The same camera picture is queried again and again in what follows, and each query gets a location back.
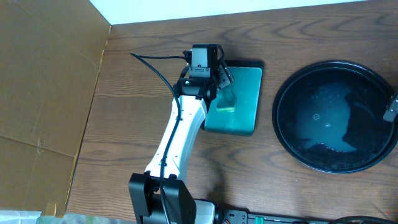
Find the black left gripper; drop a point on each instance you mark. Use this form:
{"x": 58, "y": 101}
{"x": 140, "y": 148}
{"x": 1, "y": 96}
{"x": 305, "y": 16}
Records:
{"x": 222, "y": 78}

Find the green yellow sponge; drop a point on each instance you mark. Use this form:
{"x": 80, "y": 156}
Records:
{"x": 226, "y": 100}

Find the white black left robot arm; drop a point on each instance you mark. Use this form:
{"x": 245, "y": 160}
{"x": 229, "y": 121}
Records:
{"x": 160, "y": 195}

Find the round black serving tray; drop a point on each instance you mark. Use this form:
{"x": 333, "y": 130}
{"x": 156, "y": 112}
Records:
{"x": 330, "y": 116}

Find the brown cardboard panel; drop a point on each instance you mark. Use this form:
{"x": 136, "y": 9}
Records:
{"x": 51, "y": 54}

